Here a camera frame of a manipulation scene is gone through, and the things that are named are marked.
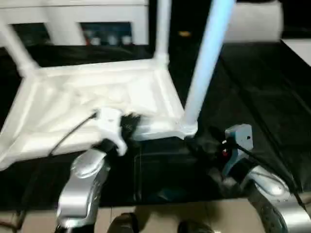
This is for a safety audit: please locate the white plastic table top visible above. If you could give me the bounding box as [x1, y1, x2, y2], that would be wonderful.
[0, 56, 199, 171]

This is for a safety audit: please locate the black quilted mat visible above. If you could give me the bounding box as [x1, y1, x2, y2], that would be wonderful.
[0, 41, 311, 207]

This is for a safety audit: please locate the white sideboard with glass doors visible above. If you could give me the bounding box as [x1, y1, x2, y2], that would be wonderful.
[0, 0, 152, 47]

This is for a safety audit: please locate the black cabinet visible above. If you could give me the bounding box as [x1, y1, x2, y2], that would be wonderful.
[145, 0, 311, 44]

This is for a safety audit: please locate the white flat board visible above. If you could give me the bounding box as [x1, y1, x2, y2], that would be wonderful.
[278, 38, 311, 68]

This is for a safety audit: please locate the pale panel with holes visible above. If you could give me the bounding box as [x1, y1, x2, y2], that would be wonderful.
[227, 0, 285, 44]

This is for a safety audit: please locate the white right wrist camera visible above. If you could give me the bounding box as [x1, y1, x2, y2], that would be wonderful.
[224, 123, 254, 176]

